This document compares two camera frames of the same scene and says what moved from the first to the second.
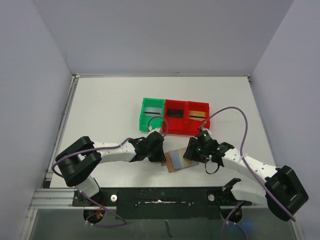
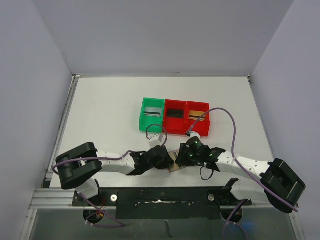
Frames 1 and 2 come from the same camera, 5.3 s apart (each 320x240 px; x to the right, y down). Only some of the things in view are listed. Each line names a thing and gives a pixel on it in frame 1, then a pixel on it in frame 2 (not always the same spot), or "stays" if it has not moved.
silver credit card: [153, 111] stays
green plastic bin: [152, 113] stays
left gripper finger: [158, 157] -> [167, 163]
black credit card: [175, 113] stays
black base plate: [161, 203] stays
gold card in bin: [197, 115] stays
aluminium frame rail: [53, 198] stays
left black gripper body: [157, 152] -> [164, 159]
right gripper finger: [195, 150] -> [181, 159]
